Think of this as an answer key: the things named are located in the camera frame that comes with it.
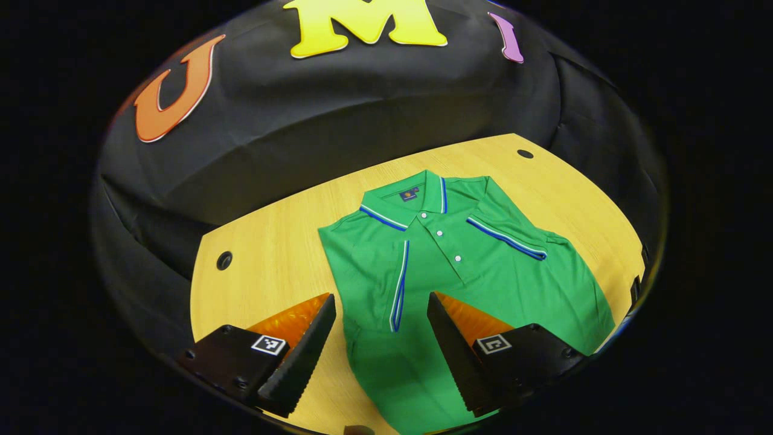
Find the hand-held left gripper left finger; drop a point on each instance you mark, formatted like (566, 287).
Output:
(302, 362)

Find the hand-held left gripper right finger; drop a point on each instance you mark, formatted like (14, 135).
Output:
(459, 356)

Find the green T-shirt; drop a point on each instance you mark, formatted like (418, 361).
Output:
(483, 284)

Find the black backdrop cloth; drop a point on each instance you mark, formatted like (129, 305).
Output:
(302, 121)

